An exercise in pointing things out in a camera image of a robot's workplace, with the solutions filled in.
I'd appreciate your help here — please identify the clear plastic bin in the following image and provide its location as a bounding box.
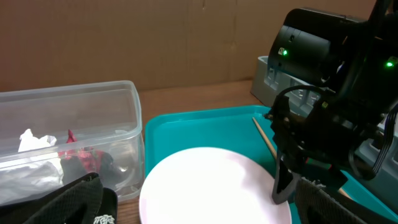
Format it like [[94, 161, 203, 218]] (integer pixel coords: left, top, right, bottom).
[[1, 81, 144, 205]]

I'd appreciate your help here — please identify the red snack wrapper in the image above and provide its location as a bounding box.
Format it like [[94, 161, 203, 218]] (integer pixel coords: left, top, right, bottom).
[[58, 146, 104, 172]]

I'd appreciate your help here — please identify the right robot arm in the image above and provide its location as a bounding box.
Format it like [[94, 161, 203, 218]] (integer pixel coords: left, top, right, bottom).
[[266, 1, 397, 204]]

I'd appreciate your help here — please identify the wooden chopstick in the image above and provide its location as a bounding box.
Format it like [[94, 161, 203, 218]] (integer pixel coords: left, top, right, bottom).
[[252, 117, 277, 159], [338, 188, 351, 199]]

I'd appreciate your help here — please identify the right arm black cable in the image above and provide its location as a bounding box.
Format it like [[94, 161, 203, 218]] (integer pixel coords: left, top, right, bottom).
[[348, 102, 398, 181]]

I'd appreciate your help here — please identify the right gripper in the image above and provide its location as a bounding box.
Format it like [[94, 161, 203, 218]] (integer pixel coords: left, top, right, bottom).
[[266, 85, 389, 205]]

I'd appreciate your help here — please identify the white napkin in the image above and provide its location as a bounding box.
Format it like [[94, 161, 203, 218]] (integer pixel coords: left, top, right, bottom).
[[0, 128, 65, 203]]

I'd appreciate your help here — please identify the large white plate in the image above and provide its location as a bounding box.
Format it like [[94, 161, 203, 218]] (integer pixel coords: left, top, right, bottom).
[[139, 147, 292, 224]]

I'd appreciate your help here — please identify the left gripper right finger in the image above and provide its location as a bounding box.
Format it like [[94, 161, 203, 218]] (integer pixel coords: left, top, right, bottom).
[[295, 179, 395, 224]]

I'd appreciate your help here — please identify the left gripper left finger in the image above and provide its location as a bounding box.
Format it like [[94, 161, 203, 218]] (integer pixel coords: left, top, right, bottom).
[[1, 172, 118, 224]]

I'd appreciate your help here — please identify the grey dishwasher rack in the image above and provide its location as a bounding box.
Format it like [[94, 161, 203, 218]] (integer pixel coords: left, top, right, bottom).
[[251, 56, 397, 213]]

